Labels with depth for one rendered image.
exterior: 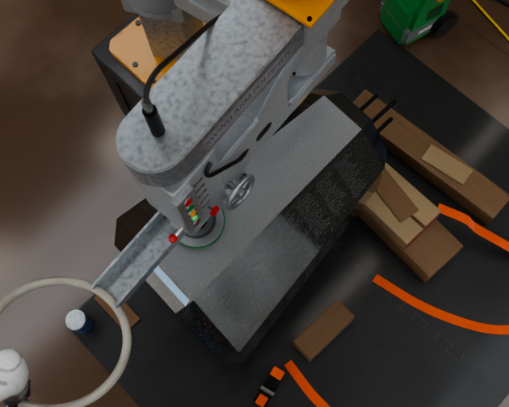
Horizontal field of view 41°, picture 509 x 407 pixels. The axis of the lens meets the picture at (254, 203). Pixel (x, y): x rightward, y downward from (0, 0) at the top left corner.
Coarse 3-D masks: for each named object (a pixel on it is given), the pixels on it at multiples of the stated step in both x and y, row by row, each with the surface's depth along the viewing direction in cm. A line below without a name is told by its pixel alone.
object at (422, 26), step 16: (384, 0) 380; (400, 0) 364; (416, 0) 353; (432, 0) 353; (448, 0) 364; (384, 16) 385; (400, 16) 370; (416, 16) 362; (432, 16) 370; (448, 16) 373; (400, 32) 378; (416, 32) 376; (432, 32) 381
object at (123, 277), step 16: (160, 224) 246; (144, 240) 244; (160, 240) 244; (128, 256) 242; (144, 256) 242; (160, 256) 237; (112, 272) 241; (128, 272) 240; (144, 272) 236; (112, 288) 238; (128, 288) 234
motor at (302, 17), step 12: (276, 0) 200; (288, 0) 199; (300, 0) 197; (312, 0) 199; (324, 0) 199; (288, 12) 198; (300, 12) 198; (312, 12) 198; (324, 12) 199; (312, 24) 197
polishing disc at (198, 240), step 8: (216, 216) 266; (208, 224) 265; (216, 224) 265; (200, 232) 265; (208, 232) 264; (216, 232) 264; (184, 240) 264; (192, 240) 264; (200, 240) 264; (208, 240) 263
